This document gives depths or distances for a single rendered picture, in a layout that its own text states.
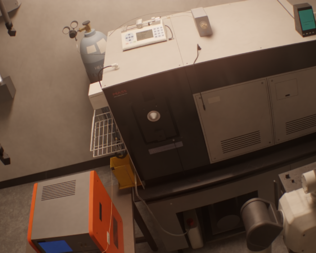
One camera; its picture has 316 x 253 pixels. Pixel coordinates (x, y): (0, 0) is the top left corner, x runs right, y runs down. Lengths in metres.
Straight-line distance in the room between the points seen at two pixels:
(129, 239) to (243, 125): 0.86
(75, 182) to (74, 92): 1.45
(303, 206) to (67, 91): 2.49
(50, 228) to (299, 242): 1.15
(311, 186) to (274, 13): 1.38
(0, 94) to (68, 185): 1.51
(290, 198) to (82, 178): 1.10
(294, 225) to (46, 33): 2.44
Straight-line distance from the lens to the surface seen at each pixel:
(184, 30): 2.26
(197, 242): 2.86
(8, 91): 3.29
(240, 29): 2.17
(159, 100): 2.01
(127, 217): 2.32
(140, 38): 2.21
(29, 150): 3.80
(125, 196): 2.43
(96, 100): 2.36
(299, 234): 1.23
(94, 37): 2.74
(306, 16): 2.05
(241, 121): 2.16
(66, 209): 1.91
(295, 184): 1.35
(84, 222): 1.81
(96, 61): 2.76
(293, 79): 2.11
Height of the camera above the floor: 2.40
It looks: 37 degrees down
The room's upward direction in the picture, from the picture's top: 20 degrees counter-clockwise
